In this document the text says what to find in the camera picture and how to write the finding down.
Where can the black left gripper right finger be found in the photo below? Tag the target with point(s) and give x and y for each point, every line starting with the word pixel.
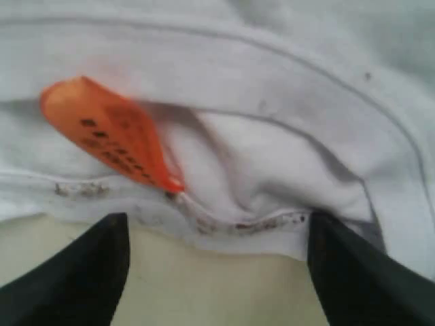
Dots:
pixel 357 284

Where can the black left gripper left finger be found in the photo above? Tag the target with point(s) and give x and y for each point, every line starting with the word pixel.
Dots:
pixel 80 285

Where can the white t-shirt with red logo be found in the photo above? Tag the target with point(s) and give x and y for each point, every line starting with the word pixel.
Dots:
pixel 267 110

